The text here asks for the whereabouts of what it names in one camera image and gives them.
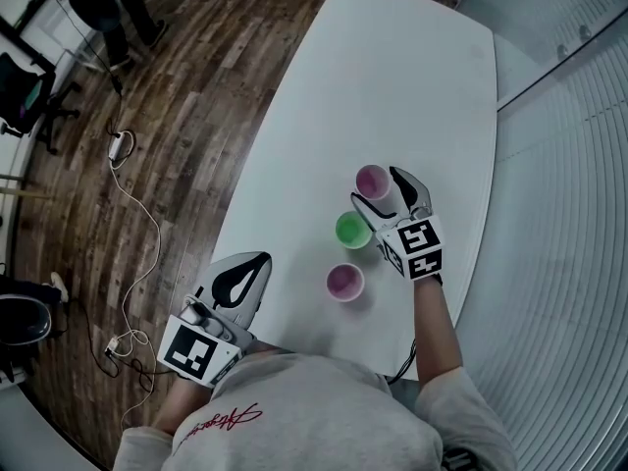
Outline person's left forearm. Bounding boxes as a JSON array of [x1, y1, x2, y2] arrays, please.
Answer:
[[153, 377, 213, 437]]

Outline white power strip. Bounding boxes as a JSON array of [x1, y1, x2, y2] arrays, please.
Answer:
[[107, 129, 136, 169]]

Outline black mesh office chair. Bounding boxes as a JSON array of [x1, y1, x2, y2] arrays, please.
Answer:
[[0, 51, 82, 157]]

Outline thin black cable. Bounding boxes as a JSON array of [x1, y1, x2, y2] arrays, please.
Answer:
[[72, 0, 125, 137]]

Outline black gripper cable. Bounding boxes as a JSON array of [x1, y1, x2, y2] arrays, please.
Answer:
[[389, 338, 419, 388]]

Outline black floor cable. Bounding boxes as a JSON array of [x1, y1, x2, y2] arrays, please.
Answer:
[[63, 296, 169, 393]]

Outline long white cable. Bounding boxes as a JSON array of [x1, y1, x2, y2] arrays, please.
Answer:
[[109, 130, 164, 432]]

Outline red plastic cup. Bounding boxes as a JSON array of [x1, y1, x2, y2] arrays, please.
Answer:
[[325, 262, 366, 304], [354, 164, 393, 201]]

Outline dark framed window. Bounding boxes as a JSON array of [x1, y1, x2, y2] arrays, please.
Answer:
[[0, 0, 56, 76]]

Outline person's grey sweatshirt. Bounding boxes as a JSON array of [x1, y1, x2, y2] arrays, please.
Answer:
[[112, 350, 519, 471]]

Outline green plastic cup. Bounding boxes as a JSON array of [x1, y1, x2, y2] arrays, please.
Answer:
[[335, 209, 373, 251]]

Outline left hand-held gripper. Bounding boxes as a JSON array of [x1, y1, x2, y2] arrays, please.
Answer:
[[155, 250, 275, 391]]

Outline person's right forearm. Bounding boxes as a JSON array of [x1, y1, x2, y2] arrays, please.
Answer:
[[412, 272, 465, 383]]

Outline white venetian blinds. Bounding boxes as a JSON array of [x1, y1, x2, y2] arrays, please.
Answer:
[[453, 0, 628, 471]]

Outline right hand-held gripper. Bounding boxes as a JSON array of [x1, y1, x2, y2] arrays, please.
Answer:
[[349, 165, 446, 283]]

